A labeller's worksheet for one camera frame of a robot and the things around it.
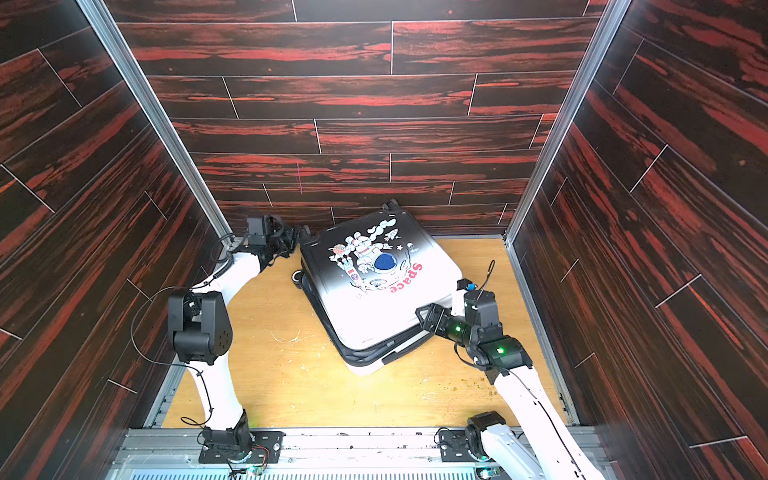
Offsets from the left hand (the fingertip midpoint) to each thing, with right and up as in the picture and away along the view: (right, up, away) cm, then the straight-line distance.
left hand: (306, 228), depth 97 cm
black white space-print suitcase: (+20, -16, -15) cm, 30 cm away
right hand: (+38, -25, -20) cm, 50 cm away
